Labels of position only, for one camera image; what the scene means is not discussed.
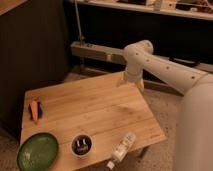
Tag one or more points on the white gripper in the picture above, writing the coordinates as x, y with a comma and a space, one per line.
127, 78

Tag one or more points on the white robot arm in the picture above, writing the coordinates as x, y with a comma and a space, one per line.
194, 133

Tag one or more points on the long grey metal case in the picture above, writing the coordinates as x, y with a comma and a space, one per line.
96, 52

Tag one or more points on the wooden low table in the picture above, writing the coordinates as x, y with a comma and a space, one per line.
98, 107

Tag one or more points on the clear plastic bottle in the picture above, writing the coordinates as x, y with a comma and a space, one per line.
121, 150

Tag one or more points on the cluttered upper shelf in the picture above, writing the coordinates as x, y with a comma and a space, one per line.
156, 7

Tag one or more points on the vertical metal pole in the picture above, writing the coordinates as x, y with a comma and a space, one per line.
81, 37

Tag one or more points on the dark cabinet at left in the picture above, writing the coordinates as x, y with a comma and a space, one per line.
34, 53

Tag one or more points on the green round plate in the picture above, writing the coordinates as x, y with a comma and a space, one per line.
38, 152

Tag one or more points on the black case handle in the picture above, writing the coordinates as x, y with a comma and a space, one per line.
183, 62

